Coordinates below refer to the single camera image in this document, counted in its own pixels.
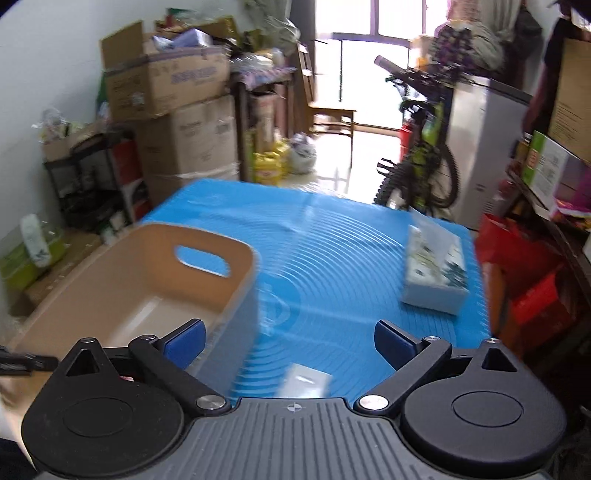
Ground large open cardboard box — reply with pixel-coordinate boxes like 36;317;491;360
100;21;232;123

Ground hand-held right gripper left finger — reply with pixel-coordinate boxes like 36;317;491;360
59;318;232;415

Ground red and white appliance box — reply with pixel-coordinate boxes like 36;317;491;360
113;138;151;217

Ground white plastic bag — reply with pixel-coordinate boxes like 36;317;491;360
286;133;318;175

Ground white chest freezer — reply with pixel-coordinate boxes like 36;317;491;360
445;76;534;232

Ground printed brown appliance carton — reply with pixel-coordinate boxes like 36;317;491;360
134;95;238;176

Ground cloth bundle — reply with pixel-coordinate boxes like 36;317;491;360
434;18;504;84

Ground red shopping bags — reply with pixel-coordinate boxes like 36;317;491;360
475;213;578;356

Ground beige plastic storage basket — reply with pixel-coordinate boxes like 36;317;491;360
7;223;262;402

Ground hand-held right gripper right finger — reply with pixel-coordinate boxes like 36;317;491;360
355;319;522;415

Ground open cardboard box on rack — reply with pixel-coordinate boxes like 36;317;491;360
41;122;112;162

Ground green and black bicycle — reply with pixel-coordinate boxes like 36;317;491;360
372;54;462;217

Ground plain brown cardboard box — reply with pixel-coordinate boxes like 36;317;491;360
547;37;591;164

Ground cluttered wooden cabinet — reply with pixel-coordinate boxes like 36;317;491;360
233;46;298;183

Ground black metal shelf rack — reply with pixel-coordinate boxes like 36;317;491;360
44;129;151;232

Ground dark wooden shelf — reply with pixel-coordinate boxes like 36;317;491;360
505;166;591;278

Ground green and white box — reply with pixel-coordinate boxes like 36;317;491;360
522;130;585;208

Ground green container with clear lid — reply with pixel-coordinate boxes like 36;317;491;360
0;226;65;291

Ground wooden chair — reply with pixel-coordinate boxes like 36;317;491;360
298;44;358;139

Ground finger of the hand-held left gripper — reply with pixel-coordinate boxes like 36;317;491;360
0;345;60;377

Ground white printed tissue box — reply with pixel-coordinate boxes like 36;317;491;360
399;224;471;315

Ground small white box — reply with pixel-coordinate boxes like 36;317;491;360
277;363;334;398

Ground blue silicone baking mat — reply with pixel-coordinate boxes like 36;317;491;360
141;179;492;402

